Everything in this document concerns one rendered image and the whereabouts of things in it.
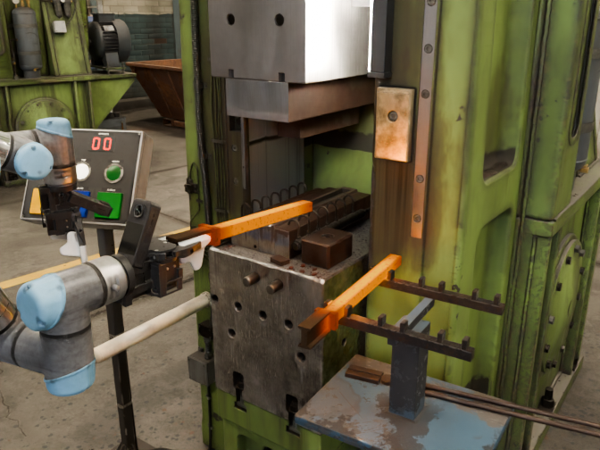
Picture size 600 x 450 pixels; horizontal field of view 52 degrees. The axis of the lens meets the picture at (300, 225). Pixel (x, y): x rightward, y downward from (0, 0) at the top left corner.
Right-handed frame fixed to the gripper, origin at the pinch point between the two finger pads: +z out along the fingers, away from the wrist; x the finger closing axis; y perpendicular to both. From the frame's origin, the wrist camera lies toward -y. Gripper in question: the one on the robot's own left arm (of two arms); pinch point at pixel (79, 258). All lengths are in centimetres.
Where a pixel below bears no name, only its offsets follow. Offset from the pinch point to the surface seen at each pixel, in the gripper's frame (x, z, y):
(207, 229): 51, -21, -14
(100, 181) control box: -22.6, -13.2, -12.2
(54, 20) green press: -468, -51, -88
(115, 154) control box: -23.5, -20.4, -17.5
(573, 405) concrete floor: 28, 93, -179
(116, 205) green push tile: -15.4, -7.6, -14.2
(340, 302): 60, -3, -38
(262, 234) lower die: 15.8, -3.2, -43.8
